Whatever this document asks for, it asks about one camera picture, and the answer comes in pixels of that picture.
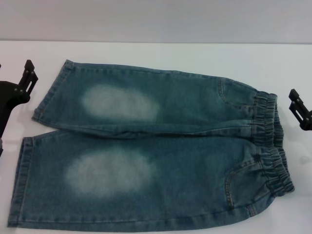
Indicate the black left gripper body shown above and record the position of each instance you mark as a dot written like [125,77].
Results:
[7,97]

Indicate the blue denim shorts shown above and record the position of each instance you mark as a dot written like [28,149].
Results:
[170,170]

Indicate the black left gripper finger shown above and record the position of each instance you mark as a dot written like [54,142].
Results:
[28,75]

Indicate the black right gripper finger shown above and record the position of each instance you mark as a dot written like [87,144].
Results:
[303,114]

